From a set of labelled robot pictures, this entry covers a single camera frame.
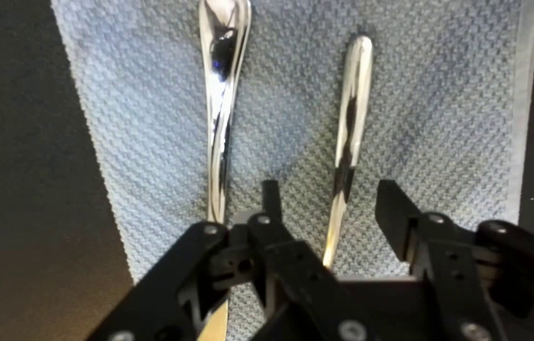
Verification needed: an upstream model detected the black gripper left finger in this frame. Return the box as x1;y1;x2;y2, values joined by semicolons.
85;180;383;341

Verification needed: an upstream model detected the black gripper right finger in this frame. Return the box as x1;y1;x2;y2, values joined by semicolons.
375;179;534;341

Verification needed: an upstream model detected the steel table knife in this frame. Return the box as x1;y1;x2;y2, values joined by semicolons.
197;0;254;341

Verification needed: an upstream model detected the steel spoon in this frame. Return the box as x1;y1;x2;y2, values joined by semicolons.
320;35;377;271

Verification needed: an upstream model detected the blue waffle-weave towel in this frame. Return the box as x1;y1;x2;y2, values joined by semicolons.
49;0;534;341

